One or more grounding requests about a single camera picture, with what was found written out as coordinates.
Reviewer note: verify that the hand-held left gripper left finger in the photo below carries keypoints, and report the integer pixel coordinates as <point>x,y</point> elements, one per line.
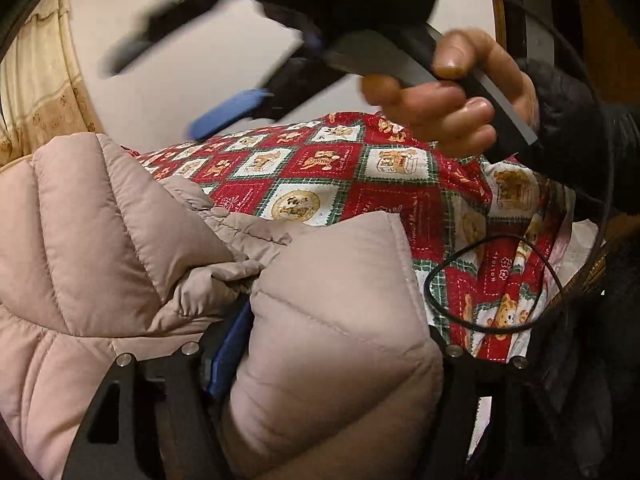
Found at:
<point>225,360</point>

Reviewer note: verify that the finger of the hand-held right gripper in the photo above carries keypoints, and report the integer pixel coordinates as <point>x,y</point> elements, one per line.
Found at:
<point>225,112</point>
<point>145,30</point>

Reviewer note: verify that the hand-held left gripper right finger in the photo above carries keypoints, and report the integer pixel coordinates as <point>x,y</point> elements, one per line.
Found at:
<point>460,400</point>

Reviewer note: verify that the beige puffer jacket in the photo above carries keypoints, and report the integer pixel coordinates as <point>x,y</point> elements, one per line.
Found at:
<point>125,260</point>

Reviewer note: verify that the person's right forearm black sleeve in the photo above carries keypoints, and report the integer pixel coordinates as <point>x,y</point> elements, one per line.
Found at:
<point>575,120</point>

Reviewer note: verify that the person's right hand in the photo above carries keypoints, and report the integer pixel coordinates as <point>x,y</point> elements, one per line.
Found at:
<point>430,105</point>

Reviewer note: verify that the beige patterned curtain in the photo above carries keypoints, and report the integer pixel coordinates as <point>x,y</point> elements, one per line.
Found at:
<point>40,85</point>

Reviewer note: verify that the person's dark clothing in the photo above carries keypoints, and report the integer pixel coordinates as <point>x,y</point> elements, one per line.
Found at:
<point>600,385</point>

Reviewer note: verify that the red patchwork printed quilt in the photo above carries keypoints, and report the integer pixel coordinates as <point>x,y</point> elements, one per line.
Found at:
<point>390,200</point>

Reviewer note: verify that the brown wooden furniture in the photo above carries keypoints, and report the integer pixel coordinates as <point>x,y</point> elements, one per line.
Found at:
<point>600,20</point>

